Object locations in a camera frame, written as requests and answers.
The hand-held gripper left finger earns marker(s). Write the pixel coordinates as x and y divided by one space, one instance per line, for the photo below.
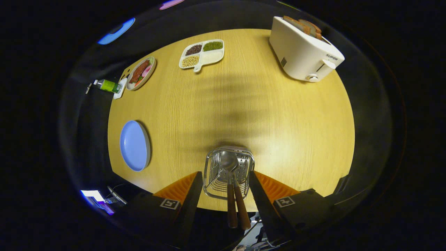
190 205

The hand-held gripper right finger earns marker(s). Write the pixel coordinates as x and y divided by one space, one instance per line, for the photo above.
266 209

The blue round plate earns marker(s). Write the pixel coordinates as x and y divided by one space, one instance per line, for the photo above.
134 146

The lit screen device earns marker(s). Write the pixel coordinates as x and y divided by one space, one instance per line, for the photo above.
92 195

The white square coaster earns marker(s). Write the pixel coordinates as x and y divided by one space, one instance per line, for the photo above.
122 94

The plate of meat and vegetables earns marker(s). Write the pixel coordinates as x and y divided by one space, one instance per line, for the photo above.
140 73

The green label plastic bottle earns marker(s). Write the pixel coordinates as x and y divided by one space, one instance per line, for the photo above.
108 85

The white divided bean dish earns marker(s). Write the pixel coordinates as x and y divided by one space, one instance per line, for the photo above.
209 57

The silver cloth clip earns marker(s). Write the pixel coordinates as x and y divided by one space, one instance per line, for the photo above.
88 89

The white toaster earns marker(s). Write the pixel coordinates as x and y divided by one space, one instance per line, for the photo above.
299 52

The toast bread slice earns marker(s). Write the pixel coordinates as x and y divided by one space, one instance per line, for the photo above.
313 28
296 23

